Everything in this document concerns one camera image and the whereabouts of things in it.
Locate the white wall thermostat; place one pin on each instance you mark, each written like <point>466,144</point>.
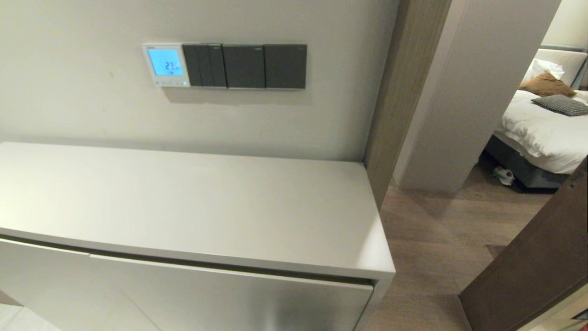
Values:
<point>165,64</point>

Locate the white sideboard cabinet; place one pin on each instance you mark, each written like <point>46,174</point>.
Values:
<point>183,197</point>

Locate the wide white cabinet door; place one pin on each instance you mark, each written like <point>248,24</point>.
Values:
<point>252,303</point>

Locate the white slippers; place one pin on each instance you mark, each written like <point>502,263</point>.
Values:
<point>504,175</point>

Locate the dark grey bed base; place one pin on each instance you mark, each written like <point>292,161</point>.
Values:
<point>519,168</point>

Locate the bed with white duvet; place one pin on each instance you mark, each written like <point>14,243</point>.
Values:
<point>542,133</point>

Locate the brown wooden door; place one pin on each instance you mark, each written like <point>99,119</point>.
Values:
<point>542,257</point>

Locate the brown cushion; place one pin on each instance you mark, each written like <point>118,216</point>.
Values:
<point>546,85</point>

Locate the narrow white cabinet door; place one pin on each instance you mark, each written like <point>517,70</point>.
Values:
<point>55,285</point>

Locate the white pillow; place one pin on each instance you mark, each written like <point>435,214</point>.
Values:
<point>546,66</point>

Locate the grey checkered cushion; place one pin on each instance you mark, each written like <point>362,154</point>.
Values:
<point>562,105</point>

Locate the beige padded headboard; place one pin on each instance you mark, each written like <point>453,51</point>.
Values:
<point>569,62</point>

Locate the dark grey square panel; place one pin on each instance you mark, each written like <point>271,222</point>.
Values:
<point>243,66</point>
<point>285,66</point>

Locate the light wooden door frame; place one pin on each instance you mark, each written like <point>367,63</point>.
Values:
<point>404,92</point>

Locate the dark grey triple rocker switch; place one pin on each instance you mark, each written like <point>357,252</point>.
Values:
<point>204,64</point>

